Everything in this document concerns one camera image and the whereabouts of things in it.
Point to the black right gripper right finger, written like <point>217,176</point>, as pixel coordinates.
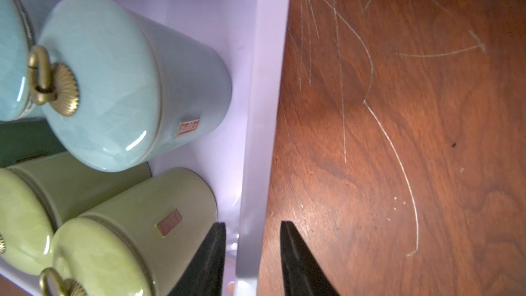
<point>302,274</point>

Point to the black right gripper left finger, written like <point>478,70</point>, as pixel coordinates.
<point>204,275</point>

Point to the yellow-green canister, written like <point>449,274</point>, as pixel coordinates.
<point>139,242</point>
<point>38,196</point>

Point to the light blue canister back right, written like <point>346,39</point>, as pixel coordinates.
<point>119,89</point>

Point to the light blue canister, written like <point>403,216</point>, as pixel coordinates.
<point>119,89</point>
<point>21,24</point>

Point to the lilac perforated plastic basket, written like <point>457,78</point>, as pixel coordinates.
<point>235,158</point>

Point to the light blue canister back middle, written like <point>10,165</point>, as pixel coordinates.
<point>21,24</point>

